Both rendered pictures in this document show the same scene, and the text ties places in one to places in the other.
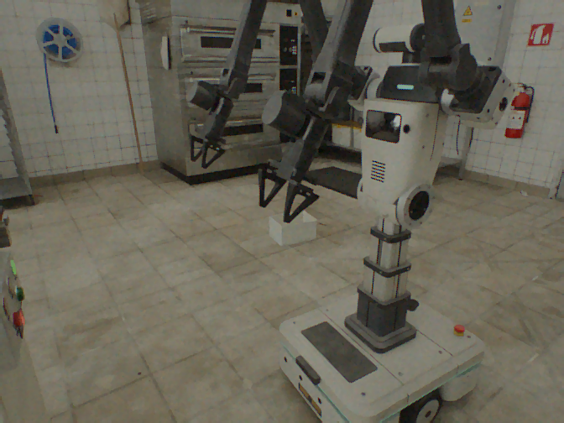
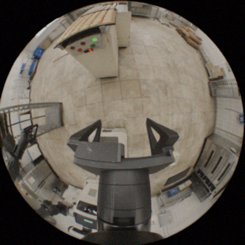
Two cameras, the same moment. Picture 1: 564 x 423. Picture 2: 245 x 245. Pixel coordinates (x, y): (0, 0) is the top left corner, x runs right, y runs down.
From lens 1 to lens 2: 111 cm
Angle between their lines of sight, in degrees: 65
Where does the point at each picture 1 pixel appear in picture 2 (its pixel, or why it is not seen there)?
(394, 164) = (82, 193)
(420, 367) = not seen: hidden behind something
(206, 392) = (128, 107)
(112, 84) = (232, 129)
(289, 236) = not seen: hidden behind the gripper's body
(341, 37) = not seen: outside the picture
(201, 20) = (232, 166)
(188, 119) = (218, 146)
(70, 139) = (223, 111)
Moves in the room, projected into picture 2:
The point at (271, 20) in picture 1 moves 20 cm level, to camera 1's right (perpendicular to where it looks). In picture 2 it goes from (218, 186) to (214, 191)
